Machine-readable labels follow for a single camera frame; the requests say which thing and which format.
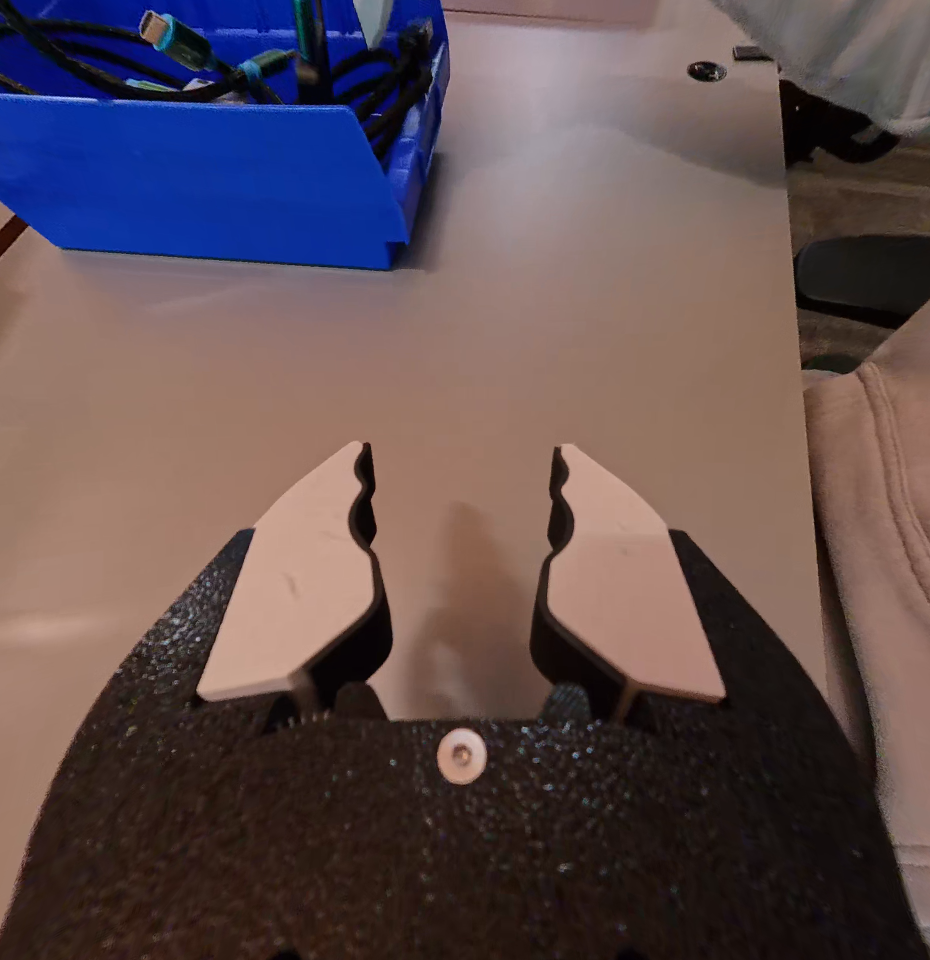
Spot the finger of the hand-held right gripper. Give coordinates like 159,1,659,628
356,0,396,48

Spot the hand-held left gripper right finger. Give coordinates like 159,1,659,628
529,443,729,723

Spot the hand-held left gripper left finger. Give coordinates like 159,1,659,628
196,440,396,714

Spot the blue plastic bin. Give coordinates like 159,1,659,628
0,0,452,272

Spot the person's beige hoodie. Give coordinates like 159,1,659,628
800,285,930,960

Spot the black office chair seat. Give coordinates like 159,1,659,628
792,234,930,330

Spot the black braided cable green plug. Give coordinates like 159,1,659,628
138,9,286,106
0,18,299,103
351,18,438,160

